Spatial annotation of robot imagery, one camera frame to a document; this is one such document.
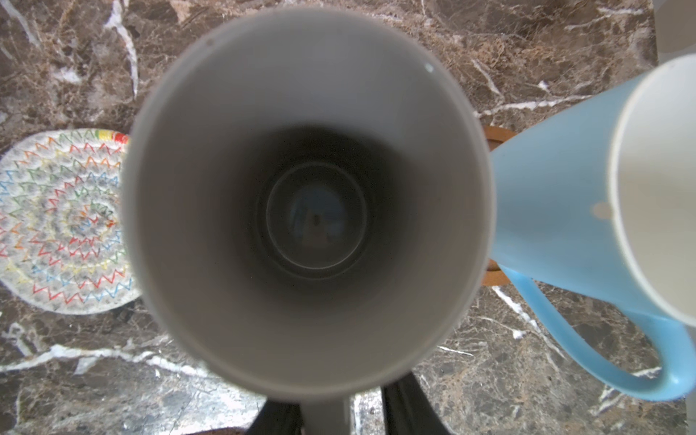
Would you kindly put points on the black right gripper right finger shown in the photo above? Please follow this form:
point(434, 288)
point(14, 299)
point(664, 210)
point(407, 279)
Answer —
point(407, 410)

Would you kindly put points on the grey mug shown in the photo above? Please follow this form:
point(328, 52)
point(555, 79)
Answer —
point(308, 206)

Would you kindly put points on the brown wooden coaster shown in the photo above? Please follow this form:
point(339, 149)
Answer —
point(495, 137)

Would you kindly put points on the light blue mug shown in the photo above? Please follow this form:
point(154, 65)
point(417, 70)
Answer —
point(599, 200)

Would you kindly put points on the multicolour woven coaster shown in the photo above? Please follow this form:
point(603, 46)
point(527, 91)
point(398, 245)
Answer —
point(61, 242)

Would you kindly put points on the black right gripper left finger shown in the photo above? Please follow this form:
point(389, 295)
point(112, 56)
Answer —
point(277, 418)

